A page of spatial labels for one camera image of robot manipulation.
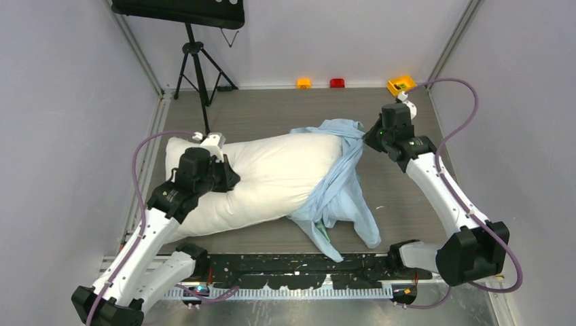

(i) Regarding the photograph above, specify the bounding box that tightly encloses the white pillow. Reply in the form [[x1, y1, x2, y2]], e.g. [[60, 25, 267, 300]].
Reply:
[[167, 133, 342, 242]]

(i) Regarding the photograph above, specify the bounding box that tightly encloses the light blue pillowcase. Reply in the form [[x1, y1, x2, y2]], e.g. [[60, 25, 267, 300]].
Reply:
[[287, 119, 381, 263]]

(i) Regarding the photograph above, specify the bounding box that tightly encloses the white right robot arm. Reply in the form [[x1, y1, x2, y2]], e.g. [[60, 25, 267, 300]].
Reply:
[[363, 103, 509, 286]]

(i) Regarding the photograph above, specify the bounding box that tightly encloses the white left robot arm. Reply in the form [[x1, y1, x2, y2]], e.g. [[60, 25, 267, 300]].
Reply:
[[71, 145, 240, 325]]

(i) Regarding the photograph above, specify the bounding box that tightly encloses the yellow small bin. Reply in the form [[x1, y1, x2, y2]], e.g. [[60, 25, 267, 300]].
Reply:
[[386, 75, 417, 97]]

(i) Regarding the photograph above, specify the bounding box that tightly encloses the red small block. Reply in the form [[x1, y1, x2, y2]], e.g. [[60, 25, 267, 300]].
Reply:
[[329, 78, 346, 88]]

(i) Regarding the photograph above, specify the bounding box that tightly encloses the orange small block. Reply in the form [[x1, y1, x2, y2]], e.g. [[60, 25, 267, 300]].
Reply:
[[296, 78, 312, 89]]

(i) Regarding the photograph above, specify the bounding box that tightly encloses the black tripod stand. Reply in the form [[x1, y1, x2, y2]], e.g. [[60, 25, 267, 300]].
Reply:
[[173, 23, 238, 134]]

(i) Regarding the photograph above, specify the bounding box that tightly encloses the black panel on tripod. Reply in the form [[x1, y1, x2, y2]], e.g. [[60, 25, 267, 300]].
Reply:
[[111, 0, 245, 30]]

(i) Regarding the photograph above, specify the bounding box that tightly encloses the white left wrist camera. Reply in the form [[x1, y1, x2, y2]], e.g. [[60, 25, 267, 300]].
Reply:
[[192, 132, 226, 162]]

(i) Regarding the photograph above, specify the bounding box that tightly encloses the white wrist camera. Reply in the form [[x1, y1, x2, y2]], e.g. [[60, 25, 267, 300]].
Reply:
[[396, 91, 417, 120], [192, 132, 226, 162]]

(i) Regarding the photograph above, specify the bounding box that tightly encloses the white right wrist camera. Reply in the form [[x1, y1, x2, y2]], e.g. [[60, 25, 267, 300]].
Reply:
[[396, 91, 417, 120]]

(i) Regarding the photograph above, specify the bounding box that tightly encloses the slotted aluminium rail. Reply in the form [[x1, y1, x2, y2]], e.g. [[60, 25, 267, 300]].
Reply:
[[162, 284, 417, 302]]

